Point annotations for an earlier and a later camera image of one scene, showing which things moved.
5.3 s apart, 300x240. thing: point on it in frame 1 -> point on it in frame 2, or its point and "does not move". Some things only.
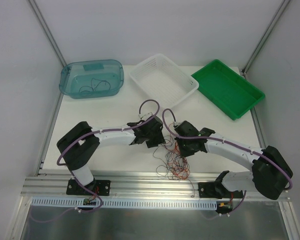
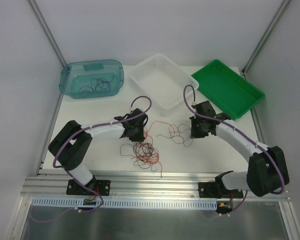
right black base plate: (217, 190) does not move
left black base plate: (100, 187) does not move
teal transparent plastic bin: (91, 78) does not move
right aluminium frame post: (265, 36) does not move
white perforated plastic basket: (171, 84) does not move
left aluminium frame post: (48, 32) does not move
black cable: (174, 166) -> (146, 156)
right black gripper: (184, 149) -> (198, 128)
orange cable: (179, 167) -> (145, 152)
